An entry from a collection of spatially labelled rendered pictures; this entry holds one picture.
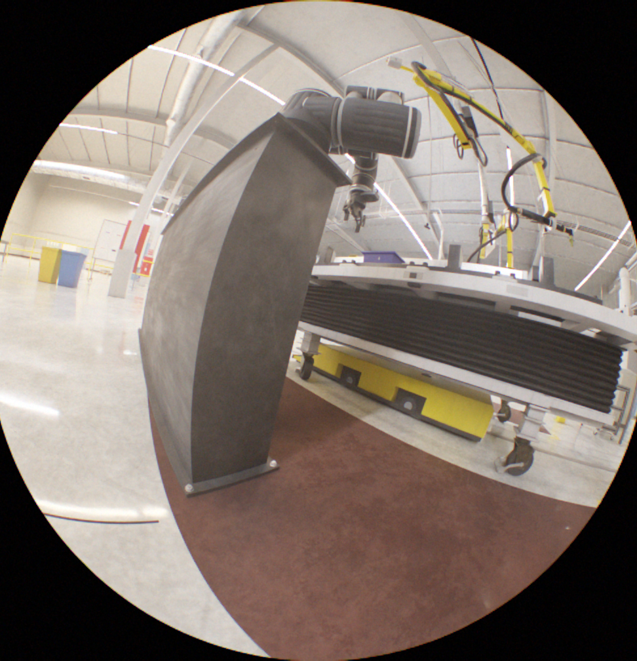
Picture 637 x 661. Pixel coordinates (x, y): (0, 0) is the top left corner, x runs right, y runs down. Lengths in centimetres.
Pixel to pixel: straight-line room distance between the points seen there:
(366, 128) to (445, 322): 104
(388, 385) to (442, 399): 39
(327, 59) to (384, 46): 227
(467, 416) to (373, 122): 146
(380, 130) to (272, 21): 1020
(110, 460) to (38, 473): 24
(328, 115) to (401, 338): 120
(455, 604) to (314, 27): 1103
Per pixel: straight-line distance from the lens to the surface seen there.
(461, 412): 143
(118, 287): 472
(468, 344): 125
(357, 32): 1015
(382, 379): 156
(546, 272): 111
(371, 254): 131
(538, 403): 116
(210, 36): 883
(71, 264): 515
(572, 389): 138
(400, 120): 72
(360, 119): 72
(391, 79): 1048
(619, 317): 119
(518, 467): 128
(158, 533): 55
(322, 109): 75
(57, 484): 68
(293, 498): 64
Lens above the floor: 48
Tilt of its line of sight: 3 degrees down
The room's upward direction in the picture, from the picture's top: 14 degrees clockwise
